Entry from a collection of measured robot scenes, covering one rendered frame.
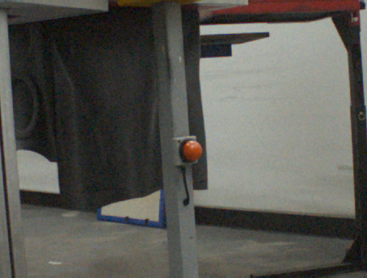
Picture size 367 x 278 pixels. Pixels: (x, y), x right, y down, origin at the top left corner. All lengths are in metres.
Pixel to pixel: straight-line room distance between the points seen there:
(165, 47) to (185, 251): 0.38
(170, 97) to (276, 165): 2.73
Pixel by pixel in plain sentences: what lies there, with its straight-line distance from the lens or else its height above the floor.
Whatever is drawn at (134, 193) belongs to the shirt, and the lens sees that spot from 1.80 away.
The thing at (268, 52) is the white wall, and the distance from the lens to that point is 4.17.
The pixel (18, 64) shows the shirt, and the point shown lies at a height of 0.84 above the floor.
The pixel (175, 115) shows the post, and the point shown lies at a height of 0.71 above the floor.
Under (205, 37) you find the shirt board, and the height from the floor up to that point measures 0.94.
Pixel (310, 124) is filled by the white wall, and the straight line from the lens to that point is 4.01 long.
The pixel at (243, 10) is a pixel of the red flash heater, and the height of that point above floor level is 1.03.
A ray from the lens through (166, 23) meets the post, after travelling 1.49.
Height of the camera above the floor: 0.76
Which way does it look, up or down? 3 degrees down
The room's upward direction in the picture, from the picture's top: 4 degrees counter-clockwise
